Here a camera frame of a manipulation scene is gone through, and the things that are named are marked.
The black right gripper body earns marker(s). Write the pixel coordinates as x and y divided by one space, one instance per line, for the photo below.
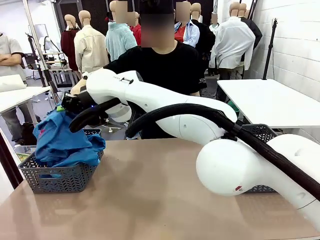
75 102

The blue garment with red print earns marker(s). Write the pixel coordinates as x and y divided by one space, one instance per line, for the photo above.
50 140

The medium blue knit garment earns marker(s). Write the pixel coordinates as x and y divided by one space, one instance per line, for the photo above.
92 150

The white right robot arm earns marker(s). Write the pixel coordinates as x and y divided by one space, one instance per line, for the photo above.
225 162

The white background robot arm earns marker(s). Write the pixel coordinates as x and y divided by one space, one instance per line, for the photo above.
46 43

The person's right hand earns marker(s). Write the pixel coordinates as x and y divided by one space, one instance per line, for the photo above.
80 87

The black bag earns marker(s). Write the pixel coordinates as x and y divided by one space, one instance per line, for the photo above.
28 135

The mannequin in cream jacket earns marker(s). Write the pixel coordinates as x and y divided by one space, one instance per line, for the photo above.
90 50

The white folded sheet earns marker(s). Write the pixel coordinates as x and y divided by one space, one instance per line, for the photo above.
11 83

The clear plastic storage box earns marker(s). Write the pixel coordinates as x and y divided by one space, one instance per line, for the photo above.
23 152

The mannequin in maroon top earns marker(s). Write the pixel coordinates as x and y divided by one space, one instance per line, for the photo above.
68 45

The background person in grey T-shirt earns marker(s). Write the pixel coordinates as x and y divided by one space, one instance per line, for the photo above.
10 65

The black light stand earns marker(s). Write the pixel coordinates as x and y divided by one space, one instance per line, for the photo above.
32 47

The silver metal pole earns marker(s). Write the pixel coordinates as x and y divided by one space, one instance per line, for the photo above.
37 45

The grey plastic lattice basket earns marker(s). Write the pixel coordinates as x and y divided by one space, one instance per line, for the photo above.
260 131
62 180

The person in black T-shirt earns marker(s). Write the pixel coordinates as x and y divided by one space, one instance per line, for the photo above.
170 67

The black baseball cap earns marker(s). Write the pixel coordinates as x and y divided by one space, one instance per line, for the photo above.
155 6

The mannequin in pale blue shirt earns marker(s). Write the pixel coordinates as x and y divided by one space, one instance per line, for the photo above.
191 35

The mannequin in black jacket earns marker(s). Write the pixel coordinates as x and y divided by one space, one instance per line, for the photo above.
206 37

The small mannequin in white top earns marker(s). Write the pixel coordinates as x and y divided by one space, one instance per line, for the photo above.
214 28

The green bag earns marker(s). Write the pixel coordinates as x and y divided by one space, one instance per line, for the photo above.
233 107

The mannequin in black coat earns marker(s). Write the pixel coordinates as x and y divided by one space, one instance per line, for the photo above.
257 32

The black tripod stand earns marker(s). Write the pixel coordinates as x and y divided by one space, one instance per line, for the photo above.
270 47

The dark metal frame post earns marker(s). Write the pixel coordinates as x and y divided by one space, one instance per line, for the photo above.
10 162

